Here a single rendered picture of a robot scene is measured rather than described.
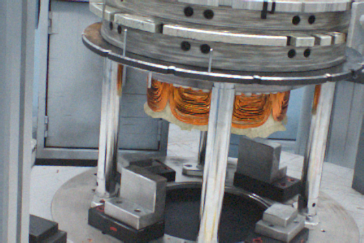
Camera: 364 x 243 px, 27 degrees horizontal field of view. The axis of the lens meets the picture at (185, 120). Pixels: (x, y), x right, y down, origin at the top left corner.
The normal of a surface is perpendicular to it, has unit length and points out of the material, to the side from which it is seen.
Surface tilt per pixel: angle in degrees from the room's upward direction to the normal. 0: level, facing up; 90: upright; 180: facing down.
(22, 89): 90
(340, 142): 90
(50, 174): 0
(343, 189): 0
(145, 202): 90
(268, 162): 90
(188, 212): 0
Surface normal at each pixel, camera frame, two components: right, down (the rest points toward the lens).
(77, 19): 0.15, 0.31
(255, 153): -0.61, 0.18
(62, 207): 0.09, -0.95
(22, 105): -0.32, 0.25
